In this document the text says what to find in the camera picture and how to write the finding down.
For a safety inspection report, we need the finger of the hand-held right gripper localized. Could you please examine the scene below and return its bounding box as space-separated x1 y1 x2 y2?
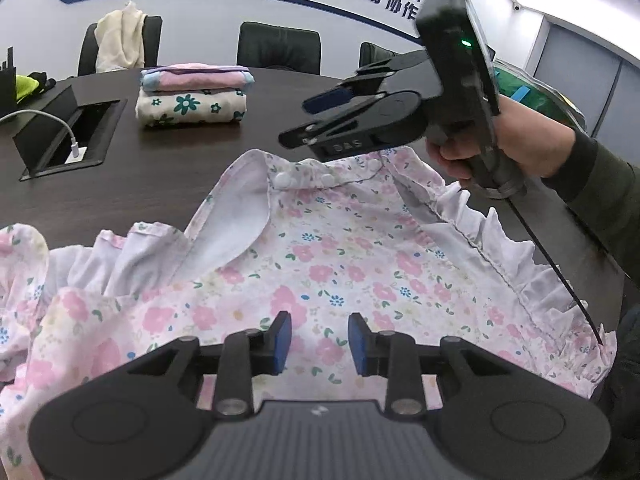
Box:
302 50 429 115
278 102 382 150

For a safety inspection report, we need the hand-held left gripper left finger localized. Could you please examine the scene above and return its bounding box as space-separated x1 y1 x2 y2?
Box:
126 311 293 421

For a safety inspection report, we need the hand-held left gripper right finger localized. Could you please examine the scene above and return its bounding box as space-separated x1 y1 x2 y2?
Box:
348 312 516 420

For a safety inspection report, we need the pink floral ruffled garment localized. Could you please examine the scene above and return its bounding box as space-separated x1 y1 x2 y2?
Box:
0 148 619 480

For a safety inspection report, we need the person's right forearm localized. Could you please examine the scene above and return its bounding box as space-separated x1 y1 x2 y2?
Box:
562 129 640 286

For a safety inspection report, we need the person's right hand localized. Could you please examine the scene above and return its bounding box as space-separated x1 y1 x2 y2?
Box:
426 96 576 184

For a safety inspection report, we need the black office chair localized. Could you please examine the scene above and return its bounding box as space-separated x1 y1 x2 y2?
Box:
236 21 322 74
358 41 402 69
77 15 164 77

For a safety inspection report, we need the folded pink garment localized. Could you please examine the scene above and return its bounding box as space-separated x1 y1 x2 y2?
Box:
140 63 256 94

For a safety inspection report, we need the folded white green-flowered garment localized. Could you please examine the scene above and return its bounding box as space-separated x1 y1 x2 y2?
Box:
135 87 249 128

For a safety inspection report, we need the cream jacket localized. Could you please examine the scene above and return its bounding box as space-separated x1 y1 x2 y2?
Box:
94 1 149 74

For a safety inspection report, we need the black table socket box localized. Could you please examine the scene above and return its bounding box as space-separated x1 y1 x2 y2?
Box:
12 83 129 182

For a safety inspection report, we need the neon yellow cloth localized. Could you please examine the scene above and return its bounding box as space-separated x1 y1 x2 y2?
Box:
15 74 42 104

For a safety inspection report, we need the black walkie-talkie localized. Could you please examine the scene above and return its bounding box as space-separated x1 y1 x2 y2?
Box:
0 46 18 106

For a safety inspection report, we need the green bag with blue handles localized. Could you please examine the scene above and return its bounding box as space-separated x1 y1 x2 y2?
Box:
492 57 587 132

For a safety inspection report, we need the black gripper strap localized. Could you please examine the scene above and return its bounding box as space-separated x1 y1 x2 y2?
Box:
506 199 603 347

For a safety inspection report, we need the white charging cable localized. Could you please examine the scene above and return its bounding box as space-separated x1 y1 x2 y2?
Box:
0 110 84 159

